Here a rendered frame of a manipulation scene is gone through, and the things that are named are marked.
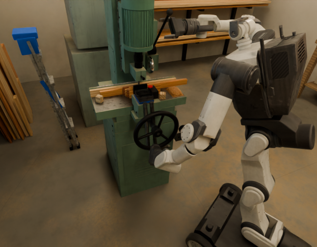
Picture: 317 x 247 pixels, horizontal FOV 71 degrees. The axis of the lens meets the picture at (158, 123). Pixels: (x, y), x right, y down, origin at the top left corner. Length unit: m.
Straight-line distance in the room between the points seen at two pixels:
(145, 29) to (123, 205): 1.35
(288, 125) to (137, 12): 0.90
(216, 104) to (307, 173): 1.94
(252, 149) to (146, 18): 0.86
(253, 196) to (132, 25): 1.13
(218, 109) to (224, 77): 0.12
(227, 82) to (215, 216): 1.13
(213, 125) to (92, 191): 1.45
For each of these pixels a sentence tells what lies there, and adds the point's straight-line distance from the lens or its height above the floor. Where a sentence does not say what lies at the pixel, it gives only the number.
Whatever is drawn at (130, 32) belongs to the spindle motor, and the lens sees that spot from 1.31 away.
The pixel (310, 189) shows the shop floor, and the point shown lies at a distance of 2.53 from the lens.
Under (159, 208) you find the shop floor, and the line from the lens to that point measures 1.94.
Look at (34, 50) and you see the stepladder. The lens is 1.96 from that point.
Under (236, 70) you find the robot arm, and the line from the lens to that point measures 0.83.
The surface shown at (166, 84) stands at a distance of 1.57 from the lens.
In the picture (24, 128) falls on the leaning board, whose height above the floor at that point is 0.11.
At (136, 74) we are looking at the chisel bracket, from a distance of 1.41.
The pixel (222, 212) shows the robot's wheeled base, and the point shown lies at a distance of 1.78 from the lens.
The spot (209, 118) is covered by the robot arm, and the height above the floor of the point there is 1.17.
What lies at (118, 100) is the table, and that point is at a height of 0.90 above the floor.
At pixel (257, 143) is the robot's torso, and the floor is 0.96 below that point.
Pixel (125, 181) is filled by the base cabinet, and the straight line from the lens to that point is 1.84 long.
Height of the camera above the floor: 1.65
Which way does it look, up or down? 38 degrees down
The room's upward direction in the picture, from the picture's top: 3 degrees clockwise
